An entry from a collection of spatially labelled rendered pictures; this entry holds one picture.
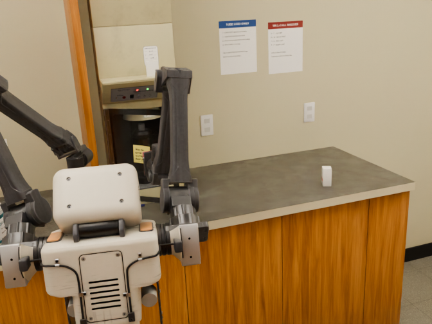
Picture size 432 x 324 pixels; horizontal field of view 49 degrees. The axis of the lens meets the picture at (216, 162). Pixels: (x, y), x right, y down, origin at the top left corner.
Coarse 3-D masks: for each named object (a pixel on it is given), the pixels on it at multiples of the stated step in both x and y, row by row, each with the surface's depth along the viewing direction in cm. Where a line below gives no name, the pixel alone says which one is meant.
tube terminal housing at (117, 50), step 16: (96, 32) 187; (112, 32) 189; (128, 32) 191; (144, 32) 193; (160, 32) 195; (96, 48) 189; (112, 48) 191; (128, 48) 193; (160, 48) 197; (96, 64) 192; (112, 64) 192; (128, 64) 194; (160, 64) 199
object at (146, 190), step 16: (112, 112) 194; (128, 112) 191; (144, 112) 189; (160, 112) 187; (112, 128) 196; (128, 128) 194; (144, 128) 191; (112, 144) 198; (128, 144) 196; (144, 144) 193; (128, 160) 198; (144, 176) 198; (144, 192) 200
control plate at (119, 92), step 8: (120, 88) 187; (128, 88) 188; (136, 88) 189; (144, 88) 191; (152, 88) 192; (112, 96) 190; (120, 96) 191; (128, 96) 193; (136, 96) 194; (144, 96) 196; (152, 96) 197
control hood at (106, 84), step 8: (104, 80) 186; (112, 80) 184; (120, 80) 184; (128, 80) 185; (136, 80) 186; (144, 80) 187; (152, 80) 188; (104, 88) 184; (112, 88) 185; (104, 96) 189; (160, 96) 199
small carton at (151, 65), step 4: (148, 60) 192; (152, 60) 191; (156, 60) 190; (148, 64) 189; (152, 64) 189; (156, 64) 190; (148, 68) 190; (152, 68) 190; (156, 68) 190; (148, 72) 190; (152, 72) 190
